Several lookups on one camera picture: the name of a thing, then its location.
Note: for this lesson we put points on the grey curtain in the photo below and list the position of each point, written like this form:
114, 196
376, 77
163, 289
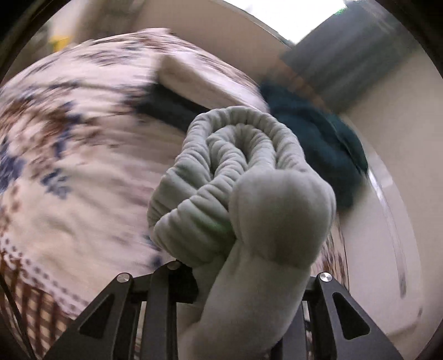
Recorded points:
346, 55

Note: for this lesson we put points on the floral fleece blanket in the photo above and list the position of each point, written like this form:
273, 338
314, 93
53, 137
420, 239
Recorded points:
78, 169

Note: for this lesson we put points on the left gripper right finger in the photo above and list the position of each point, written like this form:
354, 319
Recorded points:
340, 328

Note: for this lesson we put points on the cream folded blanket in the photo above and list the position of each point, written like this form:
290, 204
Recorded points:
206, 87

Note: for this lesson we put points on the dark green folded clothes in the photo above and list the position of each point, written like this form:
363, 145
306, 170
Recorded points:
331, 148

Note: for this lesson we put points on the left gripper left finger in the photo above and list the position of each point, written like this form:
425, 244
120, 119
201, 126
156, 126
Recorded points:
133, 317

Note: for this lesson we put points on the light mint fleece pants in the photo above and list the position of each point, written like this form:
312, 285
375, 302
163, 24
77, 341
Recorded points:
244, 210

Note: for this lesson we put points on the window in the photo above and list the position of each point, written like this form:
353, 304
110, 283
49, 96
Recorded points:
288, 20

